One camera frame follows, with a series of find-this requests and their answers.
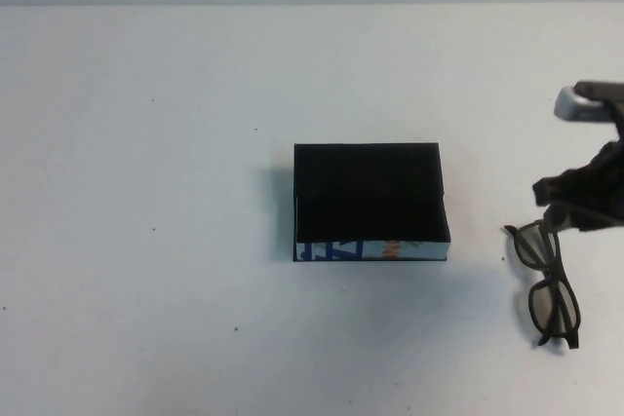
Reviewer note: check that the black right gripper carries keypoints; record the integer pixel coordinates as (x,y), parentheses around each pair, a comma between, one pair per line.
(607,182)

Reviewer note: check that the black-framed glasses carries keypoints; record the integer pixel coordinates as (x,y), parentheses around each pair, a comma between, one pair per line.
(532,250)

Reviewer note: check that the black glasses case printed front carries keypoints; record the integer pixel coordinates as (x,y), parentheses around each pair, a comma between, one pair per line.
(370,187)

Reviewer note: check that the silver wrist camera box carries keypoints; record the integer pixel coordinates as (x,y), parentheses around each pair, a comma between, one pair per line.
(577,105)

